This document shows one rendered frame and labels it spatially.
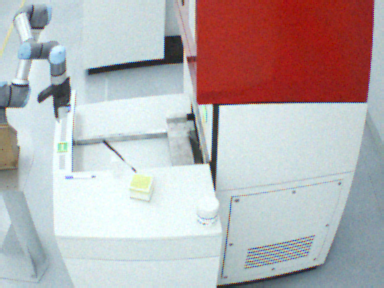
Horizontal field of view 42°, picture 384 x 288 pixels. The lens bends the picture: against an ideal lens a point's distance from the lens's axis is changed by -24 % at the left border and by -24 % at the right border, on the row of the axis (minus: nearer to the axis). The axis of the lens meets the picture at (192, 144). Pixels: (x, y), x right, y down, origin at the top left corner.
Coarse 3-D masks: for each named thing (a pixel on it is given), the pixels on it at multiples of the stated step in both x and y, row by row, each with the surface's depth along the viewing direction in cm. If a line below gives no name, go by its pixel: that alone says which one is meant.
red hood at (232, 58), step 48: (192, 0) 198; (240, 0) 188; (288, 0) 189; (336, 0) 188; (192, 48) 214; (240, 48) 202; (288, 48) 204; (336, 48) 205; (240, 96) 216; (288, 96) 218; (336, 96) 221
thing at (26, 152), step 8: (24, 136) 268; (24, 144) 263; (32, 144) 263; (24, 152) 259; (32, 152) 259; (24, 160) 254; (32, 160) 255; (24, 168) 250; (0, 176) 245; (8, 176) 245; (16, 176) 246; (24, 176) 246; (0, 184) 241; (8, 184) 241; (16, 184) 242; (24, 184) 242; (0, 192) 240
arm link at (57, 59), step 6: (54, 48) 209; (60, 48) 208; (54, 54) 206; (60, 54) 206; (66, 54) 210; (48, 60) 212; (54, 60) 207; (60, 60) 208; (54, 66) 209; (60, 66) 210; (54, 72) 211; (60, 72) 212
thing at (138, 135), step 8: (88, 136) 263; (96, 136) 263; (104, 136) 263; (112, 136) 263; (120, 136) 263; (128, 136) 264; (136, 136) 264; (144, 136) 265; (152, 136) 265; (160, 136) 266; (80, 144) 263
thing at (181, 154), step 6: (168, 138) 257; (174, 138) 257; (180, 138) 257; (186, 138) 257; (174, 144) 255; (180, 144) 255; (186, 144) 255; (174, 150) 252; (180, 150) 252; (186, 150) 252; (174, 156) 250; (180, 156) 250; (186, 156) 250; (192, 156) 250; (174, 162) 247; (180, 162) 247; (186, 162) 247; (192, 162) 247
